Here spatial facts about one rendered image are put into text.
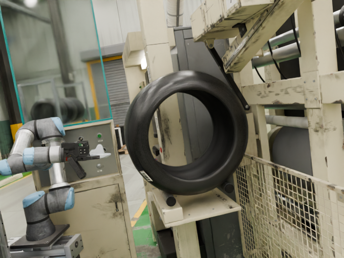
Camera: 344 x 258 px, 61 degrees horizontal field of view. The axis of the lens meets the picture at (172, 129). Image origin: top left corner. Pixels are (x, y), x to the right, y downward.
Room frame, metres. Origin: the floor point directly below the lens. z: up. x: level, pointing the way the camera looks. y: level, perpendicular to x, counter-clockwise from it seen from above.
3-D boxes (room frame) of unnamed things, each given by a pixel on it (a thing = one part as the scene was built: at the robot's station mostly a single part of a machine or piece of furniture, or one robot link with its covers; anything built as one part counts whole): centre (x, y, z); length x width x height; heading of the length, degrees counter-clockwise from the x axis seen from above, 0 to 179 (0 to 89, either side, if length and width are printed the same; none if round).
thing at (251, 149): (1.74, -0.38, 1.05); 0.20 x 0.15 x 0.30; 11
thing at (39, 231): (1.55, 0.80, 0.77); 0.15 x 0.15 x 0.10
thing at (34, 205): (1.55, 0.80, 0.88); 0.13 x 0.12 x 0.14; 104
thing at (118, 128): (8.33, 1.64, 0.38); 1.20 x 0.80 x 0.76; 179
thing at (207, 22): (1.38, -0.37, 1.71); 0.61 x 0.25 x 0.15; 11
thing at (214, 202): (1.45, -0.05, 0.80); 0.37 x 0.36 x 0.02; 101
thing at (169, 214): (1.42, 0.09, 0.83); 0.36 x 0.09 x 0.06; 11
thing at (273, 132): (2.01, -0.78, 0.61); 0.33 x 0.06 x 0.86; 101
